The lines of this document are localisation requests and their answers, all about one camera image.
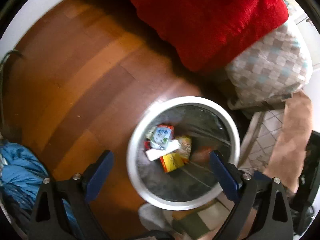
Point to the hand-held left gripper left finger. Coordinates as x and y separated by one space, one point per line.
100 175

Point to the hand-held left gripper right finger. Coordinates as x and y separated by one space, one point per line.
222 177

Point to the red drink can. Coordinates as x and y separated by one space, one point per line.
202 152

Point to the white-rimmed waste bin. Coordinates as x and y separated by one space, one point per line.
140 180

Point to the orange peanut snack packet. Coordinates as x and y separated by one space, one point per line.
185 145

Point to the yellow cardboard box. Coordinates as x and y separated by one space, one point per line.
172 162

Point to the red triangular snack packet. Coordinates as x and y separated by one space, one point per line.
147 145

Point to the white and pink box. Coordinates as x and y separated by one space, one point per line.
160 153

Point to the blue and white milk carton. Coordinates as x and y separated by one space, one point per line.
162 136

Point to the light slipper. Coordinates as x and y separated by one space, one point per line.
150 215

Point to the blue cloth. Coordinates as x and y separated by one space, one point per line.
17 170

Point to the grey checkered bed sheet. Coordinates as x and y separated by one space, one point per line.
270 65

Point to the red blanket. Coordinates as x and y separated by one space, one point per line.
200 17

